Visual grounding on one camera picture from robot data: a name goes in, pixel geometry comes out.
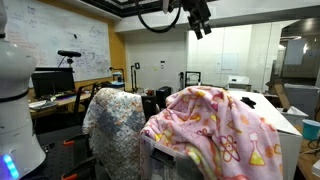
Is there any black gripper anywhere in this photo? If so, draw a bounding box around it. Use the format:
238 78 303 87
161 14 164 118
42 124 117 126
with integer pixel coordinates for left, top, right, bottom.
182 0 212 40

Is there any pink patterned fleece blanket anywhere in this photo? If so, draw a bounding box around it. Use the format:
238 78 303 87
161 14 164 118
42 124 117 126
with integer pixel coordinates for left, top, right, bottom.
141 86 283 180

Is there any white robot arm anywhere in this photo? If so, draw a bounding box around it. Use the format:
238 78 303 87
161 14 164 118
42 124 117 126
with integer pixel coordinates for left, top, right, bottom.
0 0 46 180

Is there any white printer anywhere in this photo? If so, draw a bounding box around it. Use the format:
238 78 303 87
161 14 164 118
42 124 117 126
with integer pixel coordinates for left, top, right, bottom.
227 75 251 92

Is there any black object on box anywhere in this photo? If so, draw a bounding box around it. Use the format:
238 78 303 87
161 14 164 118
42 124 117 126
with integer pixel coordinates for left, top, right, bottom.
241 97 256 109

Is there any floral quilt blanket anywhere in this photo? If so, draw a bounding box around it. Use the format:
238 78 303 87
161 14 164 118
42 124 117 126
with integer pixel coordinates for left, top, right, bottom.
82 88 145 180

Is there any clear plastic storage bin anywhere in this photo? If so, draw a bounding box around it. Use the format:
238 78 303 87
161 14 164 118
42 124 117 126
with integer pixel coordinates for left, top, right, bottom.
140 135 203 180

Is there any large white cardboard box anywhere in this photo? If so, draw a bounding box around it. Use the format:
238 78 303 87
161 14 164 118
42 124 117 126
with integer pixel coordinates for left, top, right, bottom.
230 91 302 180

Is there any teal cup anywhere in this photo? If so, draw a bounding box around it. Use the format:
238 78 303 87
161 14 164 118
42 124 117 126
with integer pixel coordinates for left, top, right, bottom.
302 119 320 140

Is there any whiteboard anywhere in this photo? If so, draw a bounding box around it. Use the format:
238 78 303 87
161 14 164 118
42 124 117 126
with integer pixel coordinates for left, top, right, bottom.
3 0 111 81

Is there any black computer monitor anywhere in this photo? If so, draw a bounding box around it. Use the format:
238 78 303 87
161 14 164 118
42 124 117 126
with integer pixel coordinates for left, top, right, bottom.
31 68 75 98

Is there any black camera on stand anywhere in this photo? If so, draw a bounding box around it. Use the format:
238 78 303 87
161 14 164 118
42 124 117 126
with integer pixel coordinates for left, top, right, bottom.
57 50 81 67

